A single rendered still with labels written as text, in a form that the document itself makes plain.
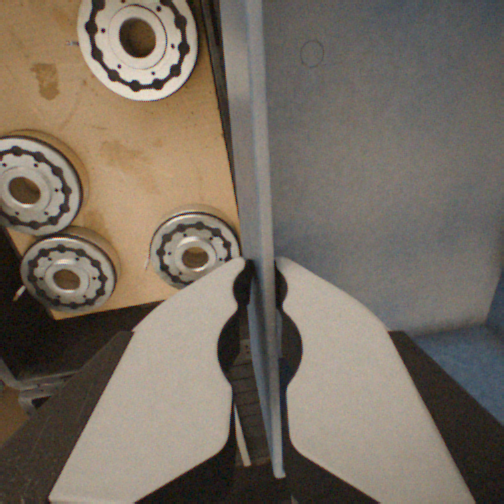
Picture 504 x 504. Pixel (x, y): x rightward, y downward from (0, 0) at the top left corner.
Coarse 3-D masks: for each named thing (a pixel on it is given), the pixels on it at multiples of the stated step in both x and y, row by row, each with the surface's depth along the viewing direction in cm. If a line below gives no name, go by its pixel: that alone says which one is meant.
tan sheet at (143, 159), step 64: (0, 0) 31; (64, 0) 32; (192, 0) 33; (0, 64) 33; (64, 64) 34; (0, 128) 36; (64, 128) 37; (128, 128) 37; (192, 128) 38; (128, 192) 41; (192, 192) 41; (128, 256) 44
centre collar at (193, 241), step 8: (184, 240) 41; (192, 240) 40; (200, 240) 40; (176, 248) 41; (184, 248) 41; (208, 248) 41; (176, 256) 41; (208, 256) 42; (216, 256) 42; (176, 264) 41; (184, 264) 42; (208, 264) 42; (184, 272) 42; (192, 272) 42; (200, 272) 42
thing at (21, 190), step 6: (18, 180) 37; (12, 186) 36; (18, 186) 37; (24, 186) 38; (18, 192) 37; (24, 192) 38; (30, 192) 39; (36, 192) 39; (18, 198) 37; (24, 198) 37; (30, 198) 38; (36, 198) 38
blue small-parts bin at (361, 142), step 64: (256, 0) 7; (320, 0) 13; (384, 0) 13; (448, 0) 14; (256, 64) 8; (320, 64) 14; (384, 64) 14; (448, 64) 15; (256, 128) 9; (320, 128) 15; (384, 128) 16; (448, 128) 16; (256, 192) 9; (320, 192) 17; (384, 192) 17; (448, 192) 18; (256, 256) 11; (320, 256) 18; (384, 256) 19; (448, 256) 20; (256, 320) 15; (384, 320) 21; (448, 320) 22
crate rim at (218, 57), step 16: (208, 0) 26; (208, 16) 25; (208, 32) 26; (224, 64) 27; (224, 80) 27; (224, 96) 28; (224, 112) 28; (240, 336) 40; (0, 352) 37; (0, 368) 38; (80, 368) 40; (16, 384) 39; (32, 384) 40; (48, 384) 40
